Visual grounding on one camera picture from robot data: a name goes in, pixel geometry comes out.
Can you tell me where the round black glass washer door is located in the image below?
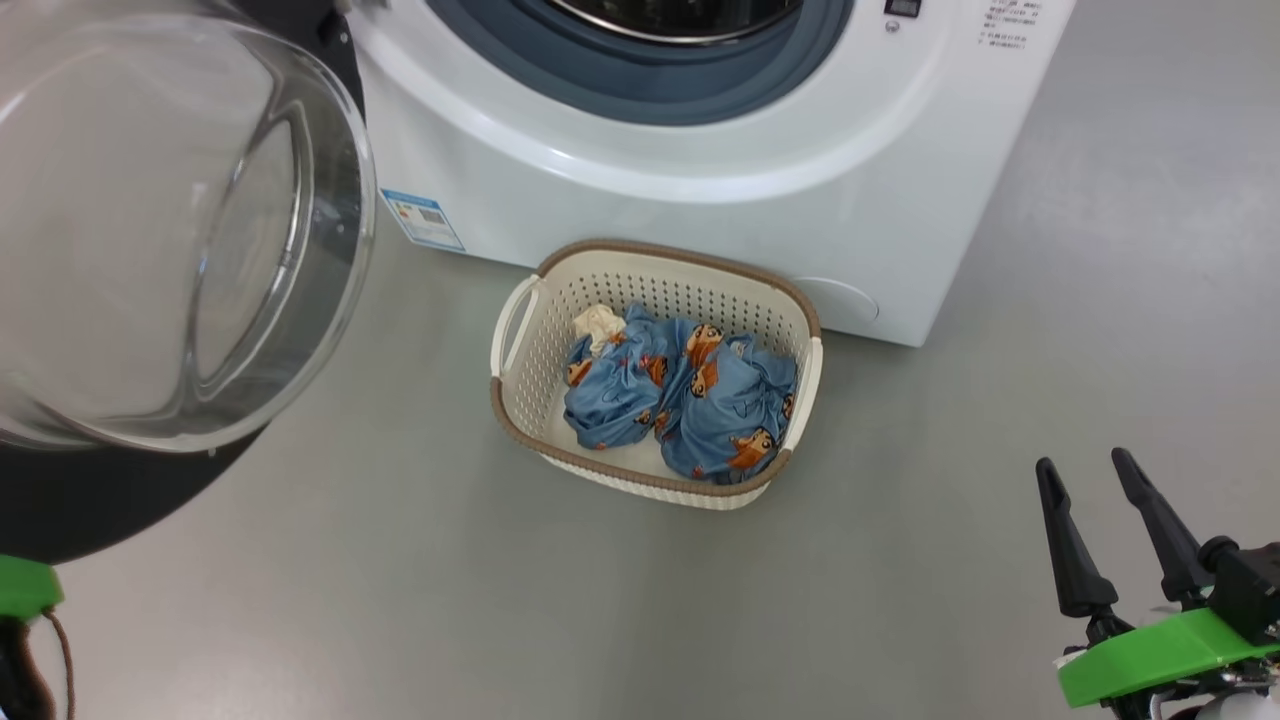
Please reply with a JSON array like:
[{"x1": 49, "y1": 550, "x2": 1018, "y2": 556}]
[{"x1": 0, "y1": 0, "x2": 379, "y2": 567}]

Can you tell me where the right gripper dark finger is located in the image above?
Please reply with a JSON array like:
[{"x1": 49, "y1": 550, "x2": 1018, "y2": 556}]
[
  {"x1": 1111, "y1": 447, "x2": 1215, "y2": 605},
  {"x1": 1035, "y1": 457, "x2": 1137, "y2": 643}
]

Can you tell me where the blue energy label sticker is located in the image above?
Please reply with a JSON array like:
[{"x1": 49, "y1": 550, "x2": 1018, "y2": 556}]
[{"x1": 380, "y1": 188, "x2": 467, "y2": 253}]

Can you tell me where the thin brown gripper cable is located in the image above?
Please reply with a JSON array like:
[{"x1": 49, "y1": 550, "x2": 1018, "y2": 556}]
[{"x1": 40, "y1": 608, "x2": 78, "y2": 720}]

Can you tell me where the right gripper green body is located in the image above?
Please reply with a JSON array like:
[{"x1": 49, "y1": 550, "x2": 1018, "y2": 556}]
[{"x1": 1055, "y1": 605, "x2": 1280, "y2": 720}]

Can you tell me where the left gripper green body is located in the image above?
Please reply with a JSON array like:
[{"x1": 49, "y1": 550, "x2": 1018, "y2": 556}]
[{"x1": 0, "y1": 554, "x2": 65, "y2": 622}]

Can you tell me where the cream perforated laundry basket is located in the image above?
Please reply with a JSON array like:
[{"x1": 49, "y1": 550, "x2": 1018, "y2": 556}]
[{"x1": 489, "y1": 238, "x2": 824, "y2": 512}]

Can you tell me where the round white filter cover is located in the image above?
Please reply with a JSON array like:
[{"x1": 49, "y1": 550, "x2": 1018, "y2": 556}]
[{"x1": 790, "y1": 277, "x2": 882, "y2": 327}]

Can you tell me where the white front-load washing machine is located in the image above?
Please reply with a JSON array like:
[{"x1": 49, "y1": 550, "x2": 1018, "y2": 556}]
[{"x1": 345, "y1": 0, "x2": 1079, "y2": 348}]

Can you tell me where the blue cartoon print garment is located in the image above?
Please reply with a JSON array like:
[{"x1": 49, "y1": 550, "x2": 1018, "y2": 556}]
[
  {"x1": 655, "y1": 322, "x2": 799, "y2": 487},
  {"x1": 563, "y1": 304, "x2": 698, "y2": 451}
]

